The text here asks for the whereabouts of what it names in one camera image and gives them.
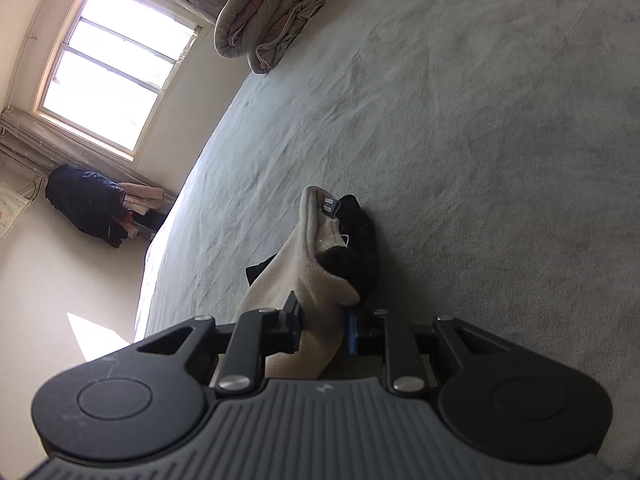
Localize printed air conditioner cover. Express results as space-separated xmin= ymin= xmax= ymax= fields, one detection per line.
xmin=0 ymin=180 xmax=33 ymax=243

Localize window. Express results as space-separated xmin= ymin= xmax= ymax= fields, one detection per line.
xmin=32 ymin=0 xmax=203 ymax=163

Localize black pants beige fleece lining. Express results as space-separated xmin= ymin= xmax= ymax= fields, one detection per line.
xmin=210 ymin=185 xmax=380 ymax=386

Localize folded grey pink quilt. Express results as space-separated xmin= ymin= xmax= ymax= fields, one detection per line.
xmin=214 ymin=0 xmax=346 ymax=75

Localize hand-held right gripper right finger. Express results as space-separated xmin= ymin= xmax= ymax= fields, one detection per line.
xmin=346 ymin=309 xmax=493 ymax=396

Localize bed with grey sheet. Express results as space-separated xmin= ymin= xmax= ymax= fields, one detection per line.
xmin=132 ymin=0 xmax=640 ymax=411

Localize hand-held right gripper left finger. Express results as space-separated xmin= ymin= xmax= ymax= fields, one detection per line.
xmin=135 ymin=296 xmax=306 ymax=396

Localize dark blue hanging jacket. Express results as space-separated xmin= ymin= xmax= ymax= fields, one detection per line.
xmin=45 ymin=164 xmax=128 ymax=248

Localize pink hanging clothes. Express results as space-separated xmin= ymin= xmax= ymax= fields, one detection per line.
xmin=117 ymin=182 xmax=168 ymax=238

